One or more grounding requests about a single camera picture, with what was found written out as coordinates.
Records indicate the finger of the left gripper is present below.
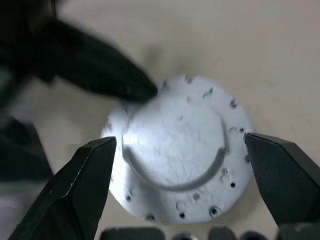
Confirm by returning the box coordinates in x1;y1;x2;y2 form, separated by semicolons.
37;21;159;101
0;116;54;208

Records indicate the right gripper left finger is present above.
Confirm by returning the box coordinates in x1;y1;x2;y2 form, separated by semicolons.
7;135;118;240

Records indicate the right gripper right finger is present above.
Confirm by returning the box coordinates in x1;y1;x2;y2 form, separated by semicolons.
243;132;320;230

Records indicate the silver motor lid circuit board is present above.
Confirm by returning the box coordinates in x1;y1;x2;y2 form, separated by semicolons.
99;74;254;225

